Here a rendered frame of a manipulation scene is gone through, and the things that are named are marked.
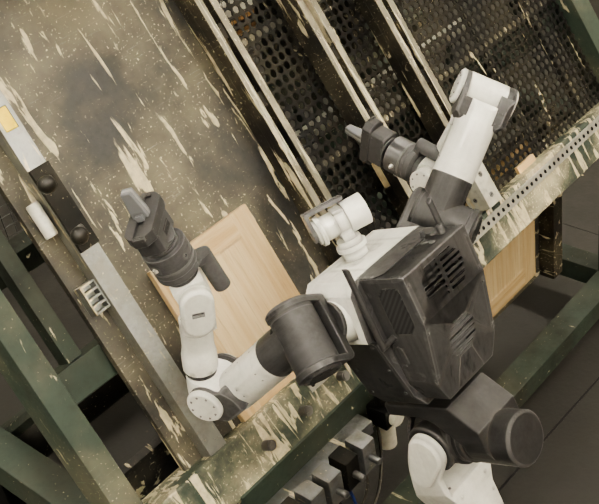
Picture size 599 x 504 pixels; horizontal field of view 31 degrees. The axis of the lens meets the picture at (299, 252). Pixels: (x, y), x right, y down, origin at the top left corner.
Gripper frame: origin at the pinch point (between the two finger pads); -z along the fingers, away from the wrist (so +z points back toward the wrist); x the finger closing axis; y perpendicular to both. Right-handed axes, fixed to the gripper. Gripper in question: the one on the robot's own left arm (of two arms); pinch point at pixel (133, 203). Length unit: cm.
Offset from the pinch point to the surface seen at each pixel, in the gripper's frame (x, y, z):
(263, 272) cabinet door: 37, -5, 59
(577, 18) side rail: 158, 73, 96
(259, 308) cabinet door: 29, -7, 63
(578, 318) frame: 109, 52, 181
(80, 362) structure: 3, -36, 41
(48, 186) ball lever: 16.8, -25.1, 4.1
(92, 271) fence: 15.5, -28.2, 27.4
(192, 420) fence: -1, -19, 62
